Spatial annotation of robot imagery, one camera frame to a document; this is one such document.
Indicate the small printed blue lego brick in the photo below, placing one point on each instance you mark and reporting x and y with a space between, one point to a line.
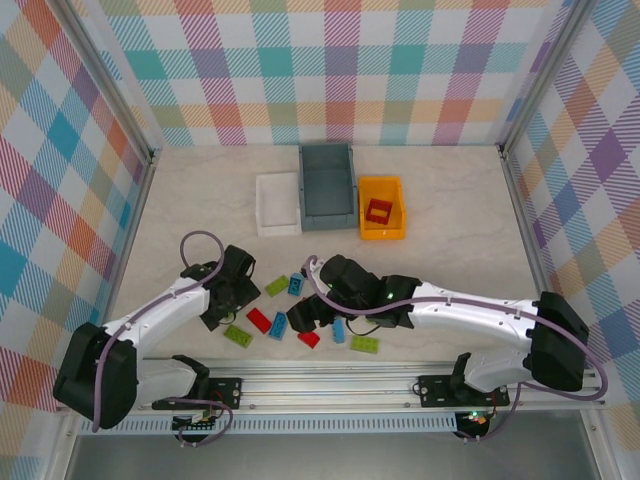
295 285

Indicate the green lego brick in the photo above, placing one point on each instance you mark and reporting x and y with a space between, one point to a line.
276 286
238 336
364 344

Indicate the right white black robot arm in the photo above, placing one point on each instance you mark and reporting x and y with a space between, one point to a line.
475 312

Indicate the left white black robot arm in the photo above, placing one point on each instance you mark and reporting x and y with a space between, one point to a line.
165 305

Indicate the red lego brick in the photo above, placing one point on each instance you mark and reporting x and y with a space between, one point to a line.
258 320
309 339

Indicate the orange plastic bin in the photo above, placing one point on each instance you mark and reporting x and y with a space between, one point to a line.
382 232

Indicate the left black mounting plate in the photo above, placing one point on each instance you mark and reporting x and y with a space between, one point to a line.
225 392

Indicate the black mounting plate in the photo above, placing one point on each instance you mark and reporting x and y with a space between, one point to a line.
435 392
225 392

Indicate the white plastic bin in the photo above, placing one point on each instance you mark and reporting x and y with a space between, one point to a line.
277 210

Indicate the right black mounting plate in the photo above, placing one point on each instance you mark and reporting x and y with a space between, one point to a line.
435 392

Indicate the grey plastic bin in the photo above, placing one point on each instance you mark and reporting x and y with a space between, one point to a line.
327 190

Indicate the left small circuit board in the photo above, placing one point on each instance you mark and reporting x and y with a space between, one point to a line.
195 425

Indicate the small circuit board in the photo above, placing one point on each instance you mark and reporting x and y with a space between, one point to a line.
475 417
195 425

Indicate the right small circuit board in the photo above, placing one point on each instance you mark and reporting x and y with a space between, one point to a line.
475 417

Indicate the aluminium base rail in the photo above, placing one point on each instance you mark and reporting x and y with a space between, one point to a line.
325 385

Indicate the red lego frame piece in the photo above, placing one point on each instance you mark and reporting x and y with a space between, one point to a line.
382 203

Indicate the left aluminium side rail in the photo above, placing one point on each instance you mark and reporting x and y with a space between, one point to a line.
131 235

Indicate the aluminium side rail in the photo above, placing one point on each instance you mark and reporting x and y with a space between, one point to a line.
131 235
527 225

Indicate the right aluminium side rail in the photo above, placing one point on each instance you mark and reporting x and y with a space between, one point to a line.
527 225

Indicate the left aluminium frame post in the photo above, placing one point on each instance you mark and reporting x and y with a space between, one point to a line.
110 85

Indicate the aluminium frame post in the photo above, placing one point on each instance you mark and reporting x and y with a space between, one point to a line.
542 75
110 85

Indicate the right aluminium frame post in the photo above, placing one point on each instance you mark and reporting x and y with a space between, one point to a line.
542 75

